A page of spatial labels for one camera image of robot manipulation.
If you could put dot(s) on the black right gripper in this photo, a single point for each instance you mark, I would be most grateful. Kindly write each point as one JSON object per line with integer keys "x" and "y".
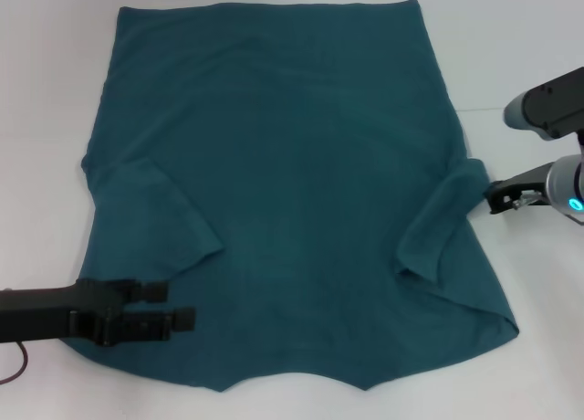
{"x": 524, "y": 182}

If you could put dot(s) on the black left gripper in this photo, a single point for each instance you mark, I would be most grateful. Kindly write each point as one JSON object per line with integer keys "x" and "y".
{"x": 45, "y": 315}

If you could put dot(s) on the blue teal t-shirt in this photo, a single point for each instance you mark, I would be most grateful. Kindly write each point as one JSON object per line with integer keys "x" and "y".
{"x": 296, "y": 164}

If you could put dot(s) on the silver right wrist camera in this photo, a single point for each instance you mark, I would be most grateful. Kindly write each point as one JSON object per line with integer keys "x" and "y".
{"x": 547, "y": 105}

